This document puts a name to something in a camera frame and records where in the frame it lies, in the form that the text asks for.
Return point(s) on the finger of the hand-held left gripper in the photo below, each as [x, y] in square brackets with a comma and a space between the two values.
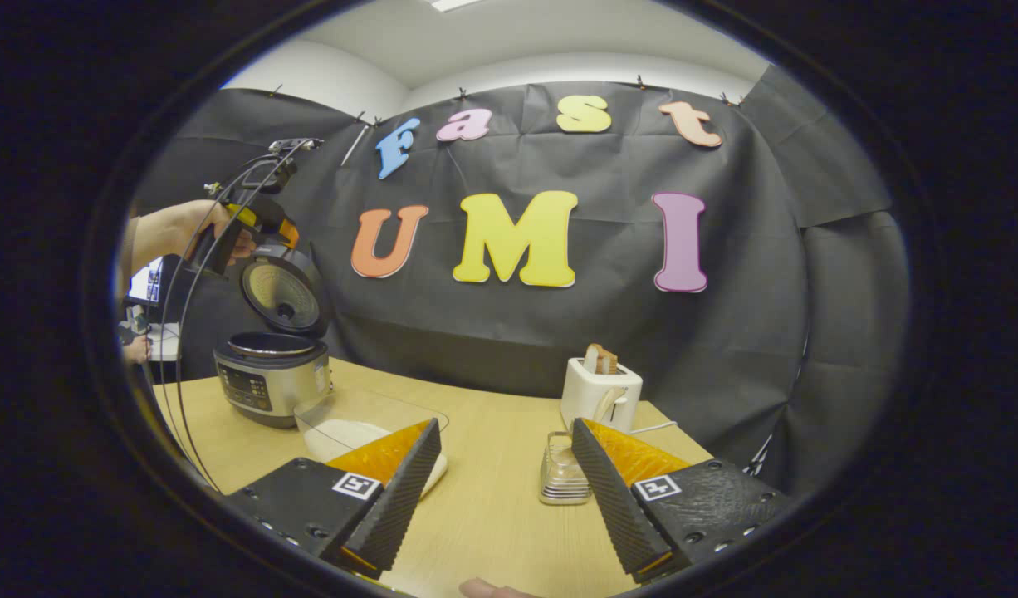
[268, 220]

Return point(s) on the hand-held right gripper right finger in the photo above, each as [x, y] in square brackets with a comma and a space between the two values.
[617, 502]

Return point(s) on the silver black rice cooker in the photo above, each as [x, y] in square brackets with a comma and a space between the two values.
[268, 382]

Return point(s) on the clear glass bowl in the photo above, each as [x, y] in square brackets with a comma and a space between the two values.
[368, 407]

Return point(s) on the ceiling light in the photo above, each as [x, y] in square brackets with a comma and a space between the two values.
[455, 4]

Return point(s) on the small white desk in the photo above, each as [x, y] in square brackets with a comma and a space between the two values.
[164, 342]

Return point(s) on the toasted bread slice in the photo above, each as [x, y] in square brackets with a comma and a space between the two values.
[602, 359]

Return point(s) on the white toaster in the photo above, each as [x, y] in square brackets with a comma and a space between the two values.
[579, 394]

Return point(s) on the black backdrop cloth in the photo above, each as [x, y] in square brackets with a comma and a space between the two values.
[725, 349]

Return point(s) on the computer monitor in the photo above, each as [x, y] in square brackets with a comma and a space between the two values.
[148, 282]

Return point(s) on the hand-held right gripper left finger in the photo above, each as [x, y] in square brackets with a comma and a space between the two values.
[401, 502]

